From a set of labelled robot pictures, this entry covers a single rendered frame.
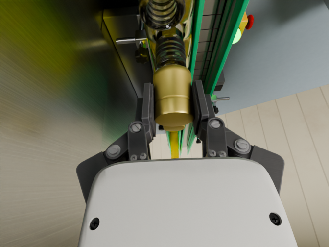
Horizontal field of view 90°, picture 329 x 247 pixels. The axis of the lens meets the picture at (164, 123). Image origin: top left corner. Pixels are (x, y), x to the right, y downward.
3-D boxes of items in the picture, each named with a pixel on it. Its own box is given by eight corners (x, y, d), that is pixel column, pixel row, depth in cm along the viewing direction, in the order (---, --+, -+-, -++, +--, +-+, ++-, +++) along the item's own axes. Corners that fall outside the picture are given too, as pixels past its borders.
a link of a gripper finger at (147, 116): (114, 171, 13) (125, 107, 17) (155, 170, 13) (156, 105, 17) (99, 154, 10) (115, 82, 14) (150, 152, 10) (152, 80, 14)
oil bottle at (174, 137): (170, 133, 126) (172, 172, 116) (177, 133, 125) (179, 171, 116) (170, 135, 131) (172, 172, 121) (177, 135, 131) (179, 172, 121)
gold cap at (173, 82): (150, 65, 14) (151, 113, 12) (193, 62, 14) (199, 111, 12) (154, 88, 17) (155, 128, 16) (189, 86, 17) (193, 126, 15)
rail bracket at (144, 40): (116, 6, 36) (111, 54, 31) (147, 3, 35) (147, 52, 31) (121, 23, 40) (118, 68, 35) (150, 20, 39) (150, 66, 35)
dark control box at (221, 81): (204, 66, 74) (206, 82, 71) (222, 65, 74) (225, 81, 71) (201, 77, 82) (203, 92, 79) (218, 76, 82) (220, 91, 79)
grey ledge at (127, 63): (105, -10, 41) (101, 23, 37) (140, -13, 41) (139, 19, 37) (154, 123, 130) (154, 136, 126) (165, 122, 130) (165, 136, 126)
